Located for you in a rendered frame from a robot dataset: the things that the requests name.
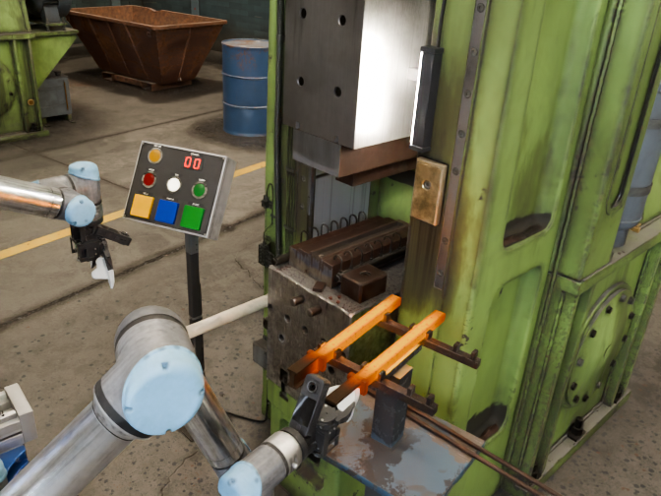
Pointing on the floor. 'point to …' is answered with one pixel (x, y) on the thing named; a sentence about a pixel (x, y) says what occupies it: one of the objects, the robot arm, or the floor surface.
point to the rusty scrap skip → (146, 43)
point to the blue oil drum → (245, 87)
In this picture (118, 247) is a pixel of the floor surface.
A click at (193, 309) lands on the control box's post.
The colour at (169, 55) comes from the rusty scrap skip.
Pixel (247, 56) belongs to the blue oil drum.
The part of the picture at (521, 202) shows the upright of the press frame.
